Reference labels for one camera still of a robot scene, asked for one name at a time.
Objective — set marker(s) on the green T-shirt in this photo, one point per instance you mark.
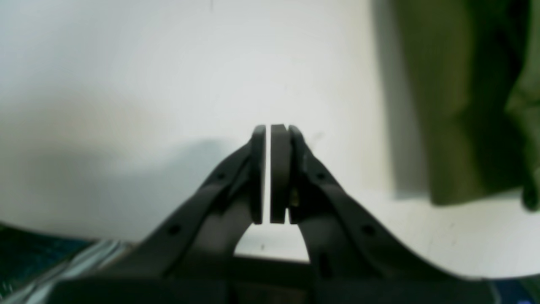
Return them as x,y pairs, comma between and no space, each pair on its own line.
473,67

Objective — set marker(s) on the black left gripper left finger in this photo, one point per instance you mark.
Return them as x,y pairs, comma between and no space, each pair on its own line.
201,235

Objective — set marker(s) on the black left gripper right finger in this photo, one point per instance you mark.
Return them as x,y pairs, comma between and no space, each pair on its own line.
341,237

